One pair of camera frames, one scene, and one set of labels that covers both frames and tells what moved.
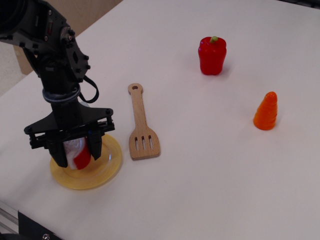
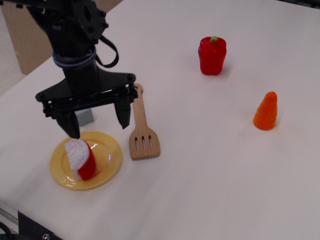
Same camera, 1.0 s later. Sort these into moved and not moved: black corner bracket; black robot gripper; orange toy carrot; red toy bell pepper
Moved: black robot gripper
Not moved: red toy bell pepper; orange toy carrot; black corner bracket
